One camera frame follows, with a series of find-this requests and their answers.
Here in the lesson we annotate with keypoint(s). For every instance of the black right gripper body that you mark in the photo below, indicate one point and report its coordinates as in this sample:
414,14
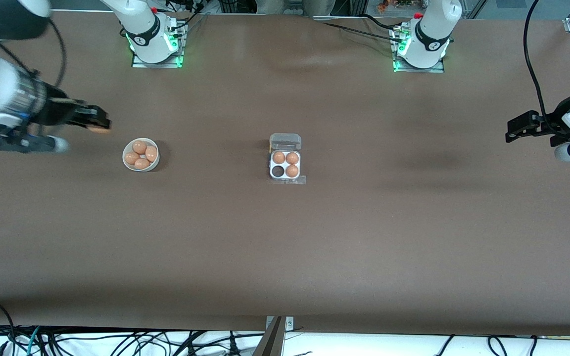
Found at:
57,112

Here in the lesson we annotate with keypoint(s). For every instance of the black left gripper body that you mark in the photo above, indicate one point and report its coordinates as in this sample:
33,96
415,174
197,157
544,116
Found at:
546,123

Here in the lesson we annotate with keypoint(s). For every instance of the brown egg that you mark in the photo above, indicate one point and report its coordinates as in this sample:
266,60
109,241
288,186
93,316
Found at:
142,163
278,157
131,157
292,171
99,130
151,153
140,147
292,158

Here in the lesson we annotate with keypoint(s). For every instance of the clear plastic egg carton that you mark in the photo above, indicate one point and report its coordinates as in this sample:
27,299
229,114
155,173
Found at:
285,141

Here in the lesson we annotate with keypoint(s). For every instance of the white round bowl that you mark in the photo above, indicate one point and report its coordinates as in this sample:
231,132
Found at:
127,148

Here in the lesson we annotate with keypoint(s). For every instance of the colourful clutter behind table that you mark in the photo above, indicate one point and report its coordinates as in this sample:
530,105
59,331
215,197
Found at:
389,5

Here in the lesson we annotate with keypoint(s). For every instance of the dark angled bar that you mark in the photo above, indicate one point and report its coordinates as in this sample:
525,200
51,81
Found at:
270,343

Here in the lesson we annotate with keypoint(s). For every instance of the silver metal bracket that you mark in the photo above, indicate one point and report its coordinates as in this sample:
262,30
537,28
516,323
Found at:
290,324

